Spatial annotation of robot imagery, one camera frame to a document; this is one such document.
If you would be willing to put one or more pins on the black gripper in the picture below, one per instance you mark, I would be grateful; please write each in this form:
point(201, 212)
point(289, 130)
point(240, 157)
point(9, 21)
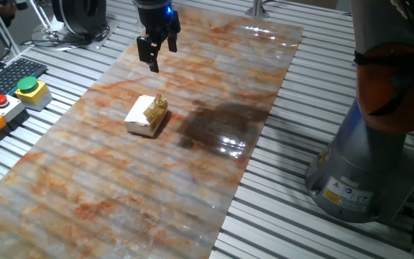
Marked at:
point(155, 16)

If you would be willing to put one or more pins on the white paper napkin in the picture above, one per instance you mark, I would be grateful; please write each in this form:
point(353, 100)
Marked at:
point(138, 109)

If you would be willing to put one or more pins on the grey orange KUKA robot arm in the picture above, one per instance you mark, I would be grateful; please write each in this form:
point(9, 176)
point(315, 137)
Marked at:
point(368, 144)

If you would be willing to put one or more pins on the person's hand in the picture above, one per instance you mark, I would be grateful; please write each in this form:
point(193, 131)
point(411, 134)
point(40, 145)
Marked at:
point(6, 11)

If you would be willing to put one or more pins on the green button yellow box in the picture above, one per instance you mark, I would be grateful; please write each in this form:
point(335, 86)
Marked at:
point(31, 91)

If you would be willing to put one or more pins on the marble pattern table mat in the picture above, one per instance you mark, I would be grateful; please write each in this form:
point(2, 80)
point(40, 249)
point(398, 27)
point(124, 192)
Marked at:
point(120, 187)

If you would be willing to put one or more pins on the black computer keyboard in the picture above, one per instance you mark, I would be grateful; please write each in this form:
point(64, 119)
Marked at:
point(5, 79)

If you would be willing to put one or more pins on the red button white box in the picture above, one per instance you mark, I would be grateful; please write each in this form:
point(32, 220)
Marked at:
point(7, 106)

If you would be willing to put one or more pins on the metal base plate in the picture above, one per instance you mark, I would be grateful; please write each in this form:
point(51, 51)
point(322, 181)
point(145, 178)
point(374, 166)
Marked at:
point(106, 30)

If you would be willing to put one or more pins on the slanted aluminium frame post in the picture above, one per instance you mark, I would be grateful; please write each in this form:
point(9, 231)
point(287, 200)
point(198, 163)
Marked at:
point(0, 30)

